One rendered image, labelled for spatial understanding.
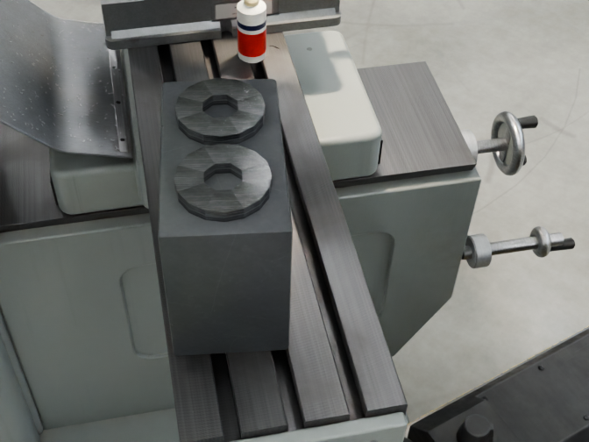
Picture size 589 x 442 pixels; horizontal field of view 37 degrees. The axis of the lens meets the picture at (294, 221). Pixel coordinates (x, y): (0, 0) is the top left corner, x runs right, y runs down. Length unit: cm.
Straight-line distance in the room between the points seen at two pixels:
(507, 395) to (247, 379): 57
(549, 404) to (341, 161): 48
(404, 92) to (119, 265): 57
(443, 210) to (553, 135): 128
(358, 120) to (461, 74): 155
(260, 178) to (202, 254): 9
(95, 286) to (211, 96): 63
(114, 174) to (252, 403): 51
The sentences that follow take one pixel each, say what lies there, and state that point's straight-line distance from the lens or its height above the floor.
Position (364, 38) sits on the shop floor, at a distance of 298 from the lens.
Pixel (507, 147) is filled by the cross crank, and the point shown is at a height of 66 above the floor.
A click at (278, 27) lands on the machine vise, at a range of 133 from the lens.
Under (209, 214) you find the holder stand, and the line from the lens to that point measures 79.
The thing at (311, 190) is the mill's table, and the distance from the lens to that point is 108.
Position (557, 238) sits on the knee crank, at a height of 55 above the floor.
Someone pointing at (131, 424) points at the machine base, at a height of 20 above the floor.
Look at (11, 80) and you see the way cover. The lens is 128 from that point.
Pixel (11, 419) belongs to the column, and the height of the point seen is 34.
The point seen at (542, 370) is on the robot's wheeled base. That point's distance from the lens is 142.
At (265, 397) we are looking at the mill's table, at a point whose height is 96.
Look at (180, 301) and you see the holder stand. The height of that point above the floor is 105.
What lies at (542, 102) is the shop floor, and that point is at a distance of 284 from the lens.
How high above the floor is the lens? 173
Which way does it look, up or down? 47 degrees down
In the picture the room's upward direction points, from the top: 2 degrees clockwise
